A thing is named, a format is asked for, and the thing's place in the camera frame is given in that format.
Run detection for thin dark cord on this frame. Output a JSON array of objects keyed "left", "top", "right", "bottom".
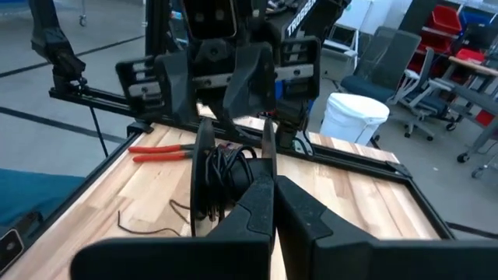
[{"left": 116, "top": 143, "right": 258, "bottom": 238}]

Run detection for grey desk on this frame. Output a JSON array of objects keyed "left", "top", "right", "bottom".
[{"left": 447, "top": 56, "right": 498, "bottom": 164}]

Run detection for grey mesh office chair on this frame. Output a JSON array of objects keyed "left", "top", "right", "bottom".
[{"left": 340, "top": 26, "right": 423, "bottom": 104}]

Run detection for black aluminium table frame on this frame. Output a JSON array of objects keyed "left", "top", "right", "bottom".
[{"left": 0, "top": 0, "right": 454, "bottom": 273}]

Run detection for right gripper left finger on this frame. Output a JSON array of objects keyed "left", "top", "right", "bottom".
[{"left": 70, "top": 175, "right": 275, "bottom": 280}]

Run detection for red storage bin stack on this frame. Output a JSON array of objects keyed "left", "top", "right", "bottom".
[{"left": 418, "top": 4, "right": 487, "bottom": 63}]

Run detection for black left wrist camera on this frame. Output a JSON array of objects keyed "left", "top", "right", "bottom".
[{"left": 184, "top": 0, "right": 239, "bottom": 40}]

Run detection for red-handled pliers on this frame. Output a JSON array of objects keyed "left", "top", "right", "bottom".
[{"left": 128, "top": 142, "right": 196, "bottom": 164}]

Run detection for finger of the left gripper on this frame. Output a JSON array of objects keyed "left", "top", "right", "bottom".
[
  {"left": 223, "top": 43, "right": 277, "bottom": 117},
  {"left": 155, "top": 52, "right": 199, "bottom": 125}
]

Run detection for black cord spool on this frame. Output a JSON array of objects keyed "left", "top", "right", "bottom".
[{"left": 190, "top": 118, "right": 278, "bottom": 238}]

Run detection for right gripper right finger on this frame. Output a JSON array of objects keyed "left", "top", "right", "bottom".
[{"left": 276, "top": 177, "right": 498, "bottom": 280}]

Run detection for person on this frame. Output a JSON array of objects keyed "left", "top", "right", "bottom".
[{"left": 0, "top": 167, "right": 87, "bottom": 229}]

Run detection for white plastic bin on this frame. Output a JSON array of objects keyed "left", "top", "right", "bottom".
[{"left": 319, "top": 92, "right": 391, "bottom": 147}]

